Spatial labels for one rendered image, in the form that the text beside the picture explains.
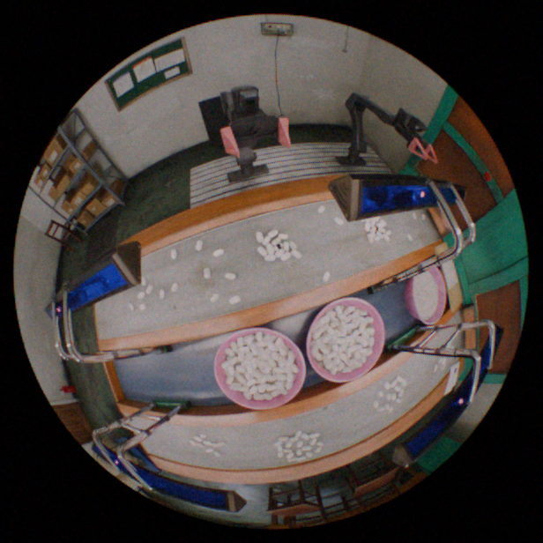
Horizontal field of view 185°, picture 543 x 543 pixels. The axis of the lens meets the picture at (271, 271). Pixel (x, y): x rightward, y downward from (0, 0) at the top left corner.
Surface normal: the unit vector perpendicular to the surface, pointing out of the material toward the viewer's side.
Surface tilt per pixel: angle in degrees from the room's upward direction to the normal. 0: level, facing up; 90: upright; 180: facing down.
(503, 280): 90
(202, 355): 0
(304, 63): 90
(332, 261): 0
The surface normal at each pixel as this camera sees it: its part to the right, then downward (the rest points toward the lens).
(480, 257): -0.96, 0.28
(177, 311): -0.02, -0.27
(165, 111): 0.28, 0.92
